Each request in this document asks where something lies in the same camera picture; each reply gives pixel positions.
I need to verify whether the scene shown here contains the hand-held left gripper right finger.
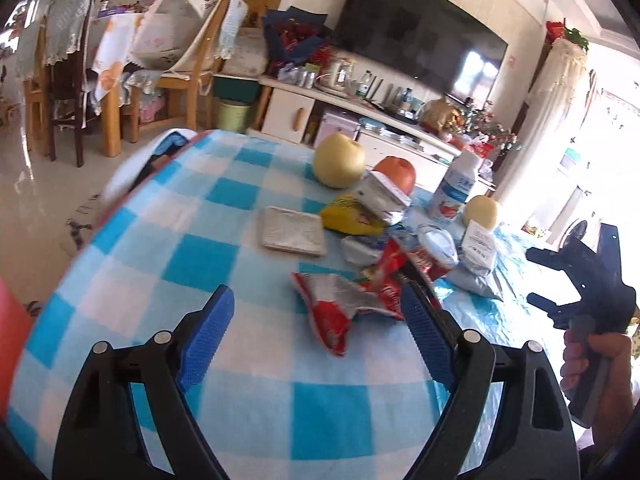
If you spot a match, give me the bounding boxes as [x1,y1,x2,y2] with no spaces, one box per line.
[400,280,581,480]

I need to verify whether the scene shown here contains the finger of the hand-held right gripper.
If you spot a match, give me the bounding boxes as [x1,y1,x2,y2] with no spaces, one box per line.
[526,240,596,286]
[527,292,581,330]

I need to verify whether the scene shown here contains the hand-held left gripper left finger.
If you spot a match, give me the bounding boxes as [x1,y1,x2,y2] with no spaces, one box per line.
[52,284,236,480]

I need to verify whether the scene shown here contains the white silver packet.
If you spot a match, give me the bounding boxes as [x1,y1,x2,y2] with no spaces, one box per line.
[444,220,504,302]

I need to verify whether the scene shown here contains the white blue milk pouch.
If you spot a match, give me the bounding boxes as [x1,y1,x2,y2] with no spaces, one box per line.
[416,224,459,267]

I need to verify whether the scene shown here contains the red silver snack wrapper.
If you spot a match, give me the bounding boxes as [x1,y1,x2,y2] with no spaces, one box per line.
[291,271,407,357]

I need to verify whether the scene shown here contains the small white plastic pouch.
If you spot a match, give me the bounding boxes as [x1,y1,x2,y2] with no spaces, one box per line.
[341,235,387,267]

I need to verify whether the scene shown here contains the yellow snack wrapper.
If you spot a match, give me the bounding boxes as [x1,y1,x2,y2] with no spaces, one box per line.
[320,194,387,237]

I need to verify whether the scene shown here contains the crushed white milk carton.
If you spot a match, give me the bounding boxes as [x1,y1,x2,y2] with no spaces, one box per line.
[354,170,412,226]

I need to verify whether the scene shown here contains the pink plastic basin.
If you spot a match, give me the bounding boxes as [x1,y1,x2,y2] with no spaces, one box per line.
[0,277,35,423]

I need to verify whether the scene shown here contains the person's right hand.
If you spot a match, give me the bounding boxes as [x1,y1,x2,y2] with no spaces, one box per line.
[560,331,640,413]

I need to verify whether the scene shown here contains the blue white checkered tablecloth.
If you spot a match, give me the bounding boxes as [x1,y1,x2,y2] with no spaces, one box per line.
[5,130,586,480]

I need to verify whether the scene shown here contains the small yellow pear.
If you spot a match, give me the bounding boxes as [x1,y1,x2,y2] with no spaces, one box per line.
[462,195,502,231]

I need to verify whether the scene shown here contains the white yogurt bottle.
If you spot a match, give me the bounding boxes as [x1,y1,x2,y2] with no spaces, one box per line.
[431,150,482,227]

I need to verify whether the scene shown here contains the lace covered standing air conditioner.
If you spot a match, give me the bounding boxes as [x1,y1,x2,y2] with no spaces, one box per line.
[495,20,592,207]

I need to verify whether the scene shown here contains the red apple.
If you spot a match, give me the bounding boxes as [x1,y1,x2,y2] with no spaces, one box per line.
[372,156,417,194]

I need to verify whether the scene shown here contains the large yellow pear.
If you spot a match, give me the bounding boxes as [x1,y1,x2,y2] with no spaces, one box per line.
[313,132,366,189]

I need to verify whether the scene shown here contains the green waste bin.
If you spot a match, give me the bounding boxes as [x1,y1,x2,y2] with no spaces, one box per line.
[216,100,254,134]

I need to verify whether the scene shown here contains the pink storage box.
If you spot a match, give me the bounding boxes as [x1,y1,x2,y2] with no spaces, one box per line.
[317,112,361,144]

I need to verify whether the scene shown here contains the cream television cabinet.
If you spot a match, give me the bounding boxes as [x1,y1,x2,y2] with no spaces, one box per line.
[257,74,497,192]

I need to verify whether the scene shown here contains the black flat television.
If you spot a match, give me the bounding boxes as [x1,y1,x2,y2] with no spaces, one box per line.
[332,0,509,107]

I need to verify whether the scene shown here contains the dark wooden chair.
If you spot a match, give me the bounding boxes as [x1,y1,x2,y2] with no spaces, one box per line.
[22,0,101,167]

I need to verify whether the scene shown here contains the dining table with printed cloth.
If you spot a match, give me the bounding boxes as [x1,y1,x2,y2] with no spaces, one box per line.
[91,10,148,157]

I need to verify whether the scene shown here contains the wooden chair with cloth cover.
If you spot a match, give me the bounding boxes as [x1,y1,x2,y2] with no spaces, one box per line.
[102,0,248,157]

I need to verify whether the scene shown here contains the blue wrapped flower bouquet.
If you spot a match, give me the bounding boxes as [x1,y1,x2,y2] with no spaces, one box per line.
[262,7,334,75]

